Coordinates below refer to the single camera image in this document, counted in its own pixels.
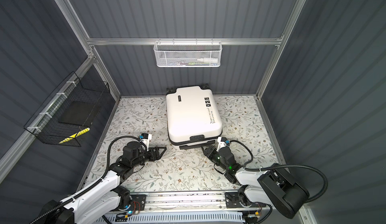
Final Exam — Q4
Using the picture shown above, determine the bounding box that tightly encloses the white vented panel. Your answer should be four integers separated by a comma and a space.
105, 211, 245, 224

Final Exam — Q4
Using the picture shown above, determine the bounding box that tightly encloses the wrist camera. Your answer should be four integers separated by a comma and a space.
217, 137, 230, 151
139, 133, 152, 150

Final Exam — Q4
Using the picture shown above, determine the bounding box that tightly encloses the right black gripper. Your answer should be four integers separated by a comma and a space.
201, 143, 228, 173

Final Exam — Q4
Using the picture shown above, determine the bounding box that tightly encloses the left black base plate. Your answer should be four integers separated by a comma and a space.
111, 194, 147, 212

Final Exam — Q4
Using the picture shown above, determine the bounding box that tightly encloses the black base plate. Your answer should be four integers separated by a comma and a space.
111, 194, 147, 212
225, 191, 266, 209

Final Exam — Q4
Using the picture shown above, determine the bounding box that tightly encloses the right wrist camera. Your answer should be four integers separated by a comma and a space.
217, 137, 230, 151

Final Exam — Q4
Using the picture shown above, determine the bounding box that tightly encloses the floral table mat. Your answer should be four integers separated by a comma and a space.
85, 95, 278, 192

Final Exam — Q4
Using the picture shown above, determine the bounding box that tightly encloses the white wire mesh basket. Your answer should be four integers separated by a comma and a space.
153, 41, 223, 68

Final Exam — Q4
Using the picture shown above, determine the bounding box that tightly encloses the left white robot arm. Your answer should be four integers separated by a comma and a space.
32, 141, 167, 224

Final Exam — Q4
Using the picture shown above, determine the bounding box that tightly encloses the yellow black striped label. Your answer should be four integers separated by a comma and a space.
59, 127, 90, 144

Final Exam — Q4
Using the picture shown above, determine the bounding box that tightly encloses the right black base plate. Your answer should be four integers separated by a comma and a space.
225, 191, 266, 209

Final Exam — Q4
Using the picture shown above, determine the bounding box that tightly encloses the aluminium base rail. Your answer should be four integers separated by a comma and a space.
102, 186, 275, 212

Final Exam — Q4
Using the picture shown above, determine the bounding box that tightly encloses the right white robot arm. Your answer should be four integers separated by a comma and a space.
202, 146, 310, 219

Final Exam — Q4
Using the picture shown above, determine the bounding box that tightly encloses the white hard-shell suitcase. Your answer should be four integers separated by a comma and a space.
166, 84, 223, 150

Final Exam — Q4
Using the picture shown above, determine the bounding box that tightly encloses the left black corrugated cable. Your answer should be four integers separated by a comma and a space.
29, 135, 148, 224

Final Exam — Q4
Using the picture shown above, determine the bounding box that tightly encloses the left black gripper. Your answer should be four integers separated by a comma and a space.
132, 146, 166, 169

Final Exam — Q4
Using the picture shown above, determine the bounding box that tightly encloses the black wire mesh basket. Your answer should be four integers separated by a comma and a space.
24, 74, 111, 147

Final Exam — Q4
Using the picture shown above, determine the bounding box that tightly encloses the black corrugated cable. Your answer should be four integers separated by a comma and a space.
229, 139, 329, 203
29, 135, 148, 224

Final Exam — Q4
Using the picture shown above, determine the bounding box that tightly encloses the right black corrugated cable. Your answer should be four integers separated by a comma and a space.
229, 139, 329, 203

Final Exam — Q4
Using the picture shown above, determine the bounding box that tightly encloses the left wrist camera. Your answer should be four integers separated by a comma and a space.
139, 133, 152, 150

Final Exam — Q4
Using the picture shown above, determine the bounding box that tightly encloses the white tube in basket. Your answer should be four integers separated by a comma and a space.
197, 58, 219, 64

